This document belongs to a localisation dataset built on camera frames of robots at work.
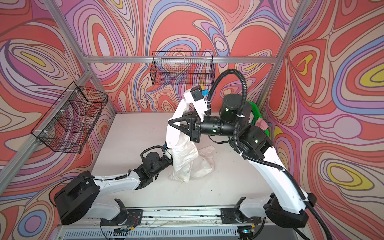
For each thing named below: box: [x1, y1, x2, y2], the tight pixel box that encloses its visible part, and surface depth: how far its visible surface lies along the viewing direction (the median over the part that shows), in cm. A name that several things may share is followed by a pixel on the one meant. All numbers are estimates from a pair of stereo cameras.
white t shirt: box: [166, 99, 215, 183], surface depth 63 cm
